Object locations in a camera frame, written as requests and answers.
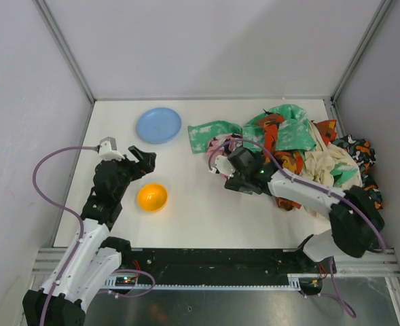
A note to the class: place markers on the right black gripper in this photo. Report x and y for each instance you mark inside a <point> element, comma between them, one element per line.
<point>238,185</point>

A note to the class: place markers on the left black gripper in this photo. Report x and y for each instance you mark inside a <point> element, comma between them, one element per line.
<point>132,166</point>

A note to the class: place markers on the pink navy patterned cloth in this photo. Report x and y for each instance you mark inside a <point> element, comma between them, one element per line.
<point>224,145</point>

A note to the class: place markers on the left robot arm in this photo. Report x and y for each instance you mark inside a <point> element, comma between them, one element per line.
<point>93,254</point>

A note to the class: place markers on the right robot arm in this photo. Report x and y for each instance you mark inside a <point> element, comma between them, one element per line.
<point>354,222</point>

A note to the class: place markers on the orange red patterned cloth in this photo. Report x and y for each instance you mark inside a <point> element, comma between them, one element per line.
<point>292,159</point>

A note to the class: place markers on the green white cloth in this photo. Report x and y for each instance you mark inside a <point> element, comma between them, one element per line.
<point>292,133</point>

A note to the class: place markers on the dark orange patterned cloth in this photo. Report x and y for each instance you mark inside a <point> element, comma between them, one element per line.
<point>364,156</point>

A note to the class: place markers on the blue plate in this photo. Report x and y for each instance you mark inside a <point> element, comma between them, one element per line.
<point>158,125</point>

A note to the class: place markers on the orange bowl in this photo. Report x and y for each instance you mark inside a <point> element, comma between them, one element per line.
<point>152,197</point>

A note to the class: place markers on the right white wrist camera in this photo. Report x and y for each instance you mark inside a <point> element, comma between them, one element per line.
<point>221,165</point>

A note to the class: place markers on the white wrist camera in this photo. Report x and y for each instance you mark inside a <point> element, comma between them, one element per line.
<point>221,165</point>
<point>107,150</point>

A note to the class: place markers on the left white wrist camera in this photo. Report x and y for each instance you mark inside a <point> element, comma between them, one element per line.
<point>107,150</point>

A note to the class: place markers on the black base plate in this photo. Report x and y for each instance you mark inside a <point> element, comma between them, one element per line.
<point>225,267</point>

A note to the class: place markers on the white cable duct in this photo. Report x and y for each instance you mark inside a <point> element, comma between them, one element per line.
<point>125,283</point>

